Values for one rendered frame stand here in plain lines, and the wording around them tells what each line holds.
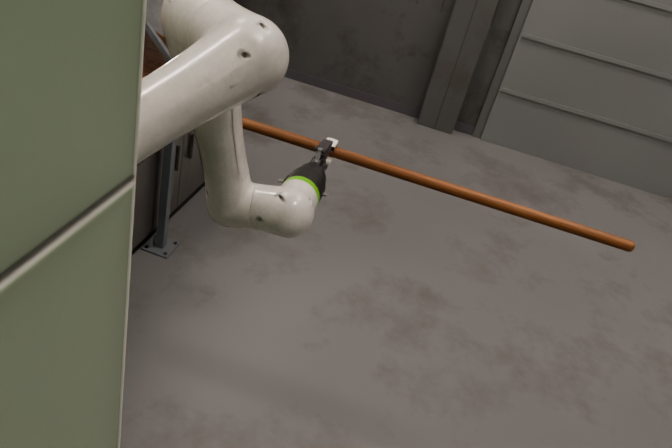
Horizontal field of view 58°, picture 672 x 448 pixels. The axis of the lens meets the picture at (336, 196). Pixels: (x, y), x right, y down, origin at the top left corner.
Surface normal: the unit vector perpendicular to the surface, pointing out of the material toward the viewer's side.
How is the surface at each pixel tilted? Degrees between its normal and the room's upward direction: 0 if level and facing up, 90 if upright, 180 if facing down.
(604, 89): 90
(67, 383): 90
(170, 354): 0
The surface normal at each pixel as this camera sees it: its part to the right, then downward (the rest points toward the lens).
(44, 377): 0.94, 0.32
